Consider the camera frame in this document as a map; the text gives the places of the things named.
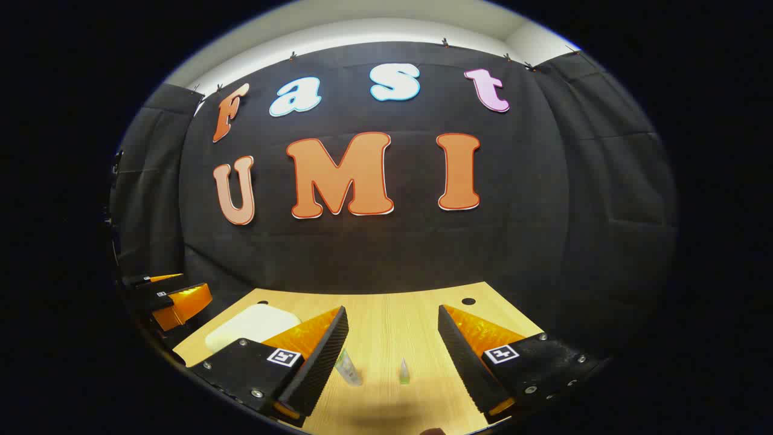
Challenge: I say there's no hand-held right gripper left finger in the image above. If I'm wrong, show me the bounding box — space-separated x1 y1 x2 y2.
192 305 350 419

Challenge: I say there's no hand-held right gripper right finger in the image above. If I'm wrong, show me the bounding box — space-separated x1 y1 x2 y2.
437 304 605 416

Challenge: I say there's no white green skincare tube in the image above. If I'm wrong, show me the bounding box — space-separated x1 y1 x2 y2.
335 347 365 387

